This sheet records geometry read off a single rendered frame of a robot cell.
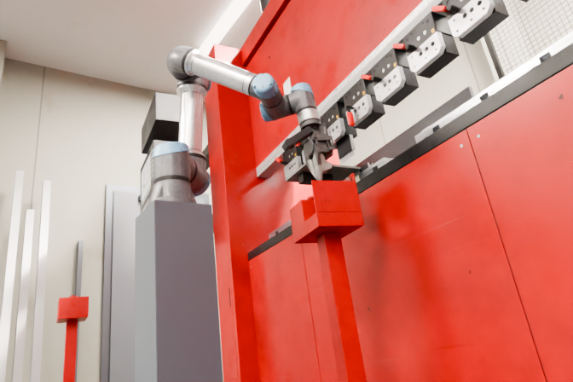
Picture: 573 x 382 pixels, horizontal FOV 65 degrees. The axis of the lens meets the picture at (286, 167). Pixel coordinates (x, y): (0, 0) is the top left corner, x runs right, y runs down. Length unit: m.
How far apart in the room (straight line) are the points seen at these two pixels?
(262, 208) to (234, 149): 0.40
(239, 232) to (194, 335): 1.34
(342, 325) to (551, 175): 0.69
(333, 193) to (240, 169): 1.37
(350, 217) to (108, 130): 4.12
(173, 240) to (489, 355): 0.88
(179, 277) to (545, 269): 0.91
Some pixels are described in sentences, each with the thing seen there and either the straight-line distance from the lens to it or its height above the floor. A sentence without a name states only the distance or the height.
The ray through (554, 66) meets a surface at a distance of 1.23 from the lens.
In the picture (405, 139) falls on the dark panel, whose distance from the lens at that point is 2.48.
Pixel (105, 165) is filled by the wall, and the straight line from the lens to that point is 5.08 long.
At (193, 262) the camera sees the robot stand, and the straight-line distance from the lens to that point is 1.34.
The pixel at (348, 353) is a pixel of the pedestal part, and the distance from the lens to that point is 1.41.
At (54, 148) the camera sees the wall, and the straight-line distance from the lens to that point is 5.05.
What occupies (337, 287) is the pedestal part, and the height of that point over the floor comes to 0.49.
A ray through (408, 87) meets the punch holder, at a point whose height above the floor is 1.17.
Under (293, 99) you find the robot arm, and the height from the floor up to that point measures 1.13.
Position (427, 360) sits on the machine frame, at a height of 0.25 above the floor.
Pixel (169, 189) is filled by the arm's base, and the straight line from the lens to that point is 1.41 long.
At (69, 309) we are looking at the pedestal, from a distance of 3.03.
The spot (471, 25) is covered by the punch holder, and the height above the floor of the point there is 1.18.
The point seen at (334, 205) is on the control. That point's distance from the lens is 1.41.
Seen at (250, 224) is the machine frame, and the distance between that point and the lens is 2.63.
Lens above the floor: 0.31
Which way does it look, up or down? 23 degrees up
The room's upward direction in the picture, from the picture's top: 8 degrees counter-clockwise
